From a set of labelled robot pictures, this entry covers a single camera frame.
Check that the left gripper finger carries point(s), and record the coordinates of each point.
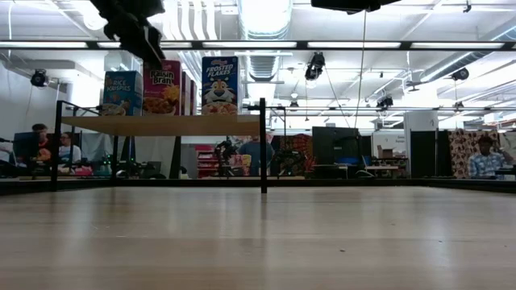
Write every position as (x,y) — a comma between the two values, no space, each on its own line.
(153,54)

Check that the Rice Krispies cereal box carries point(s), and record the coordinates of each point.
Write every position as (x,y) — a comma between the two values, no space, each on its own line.
(121,96)

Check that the Frosted Flakes cereal box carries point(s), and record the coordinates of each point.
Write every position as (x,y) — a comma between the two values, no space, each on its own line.
(219,92)

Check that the wooden shelf board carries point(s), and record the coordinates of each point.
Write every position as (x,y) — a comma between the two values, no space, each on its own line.
(161,125)

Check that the black shelf leg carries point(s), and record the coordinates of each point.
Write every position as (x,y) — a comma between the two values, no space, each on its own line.
(175,161)
(116,161)

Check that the black ceiling spotlight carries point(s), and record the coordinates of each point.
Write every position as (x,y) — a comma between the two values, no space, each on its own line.
(385,102)
(39,78)
(460,73)
(314,66)

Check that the red storage shelving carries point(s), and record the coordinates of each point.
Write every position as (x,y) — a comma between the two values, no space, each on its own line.
(205,161)

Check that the person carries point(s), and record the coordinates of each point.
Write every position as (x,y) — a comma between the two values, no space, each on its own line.
(254,155)
(68,153)
(485,163)
(42,141)

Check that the white pillar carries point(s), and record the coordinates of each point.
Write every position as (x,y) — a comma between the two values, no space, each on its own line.
(421,121)

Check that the brown cardboard box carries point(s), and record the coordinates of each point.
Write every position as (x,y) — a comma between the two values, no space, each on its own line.
(386,153)

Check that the background table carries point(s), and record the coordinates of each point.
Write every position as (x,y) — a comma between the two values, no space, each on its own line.
(383,167)

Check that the black partition panel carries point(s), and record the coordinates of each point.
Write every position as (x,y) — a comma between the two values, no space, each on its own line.
(423,153)

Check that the black aluminium table frame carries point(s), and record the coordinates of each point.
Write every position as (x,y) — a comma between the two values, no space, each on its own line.
(24,187)

